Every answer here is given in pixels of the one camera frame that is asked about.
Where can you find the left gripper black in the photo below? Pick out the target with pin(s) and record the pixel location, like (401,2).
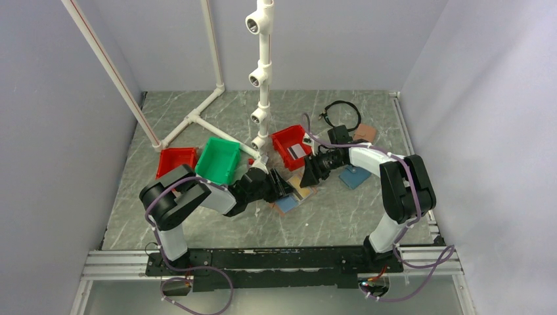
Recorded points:
(282,188)

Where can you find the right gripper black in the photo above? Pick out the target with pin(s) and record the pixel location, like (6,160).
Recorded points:
(311,175)

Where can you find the orange credit card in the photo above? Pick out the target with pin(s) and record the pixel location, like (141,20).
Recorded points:
(300,189)

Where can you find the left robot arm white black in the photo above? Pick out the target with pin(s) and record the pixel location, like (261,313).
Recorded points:
(172,198)

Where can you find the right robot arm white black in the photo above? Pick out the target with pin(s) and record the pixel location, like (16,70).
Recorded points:
(407,192)

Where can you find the blue card holder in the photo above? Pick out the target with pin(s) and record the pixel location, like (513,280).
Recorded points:
(353,177)

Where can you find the pink card holder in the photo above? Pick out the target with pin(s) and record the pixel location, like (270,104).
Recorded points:
(365,132)

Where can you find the red bin right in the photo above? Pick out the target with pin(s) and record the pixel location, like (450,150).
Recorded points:
(286,138)

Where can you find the red bin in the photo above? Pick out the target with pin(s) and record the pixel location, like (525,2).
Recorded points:
(171,158)
(286,138)

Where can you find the green bin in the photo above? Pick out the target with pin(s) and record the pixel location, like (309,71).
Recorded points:
(218,160)

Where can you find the red bin left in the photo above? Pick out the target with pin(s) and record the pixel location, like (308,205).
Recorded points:
(171,158)

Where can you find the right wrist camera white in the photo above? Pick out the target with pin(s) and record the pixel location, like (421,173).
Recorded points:
(307,140)

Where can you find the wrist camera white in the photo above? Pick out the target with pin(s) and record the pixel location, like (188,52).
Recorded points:
(260,163)
(307,140)

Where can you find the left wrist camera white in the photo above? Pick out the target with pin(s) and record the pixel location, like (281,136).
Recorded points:
(260,163)

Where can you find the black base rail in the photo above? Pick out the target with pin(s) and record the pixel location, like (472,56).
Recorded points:
(340,266)

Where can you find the white pvc pipe frame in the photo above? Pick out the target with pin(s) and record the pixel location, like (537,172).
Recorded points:
(193,117)

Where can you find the aluminium frame rail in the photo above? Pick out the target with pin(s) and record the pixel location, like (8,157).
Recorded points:
(131,266)

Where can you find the white pvc fitting post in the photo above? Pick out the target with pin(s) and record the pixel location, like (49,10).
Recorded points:
(260,23)

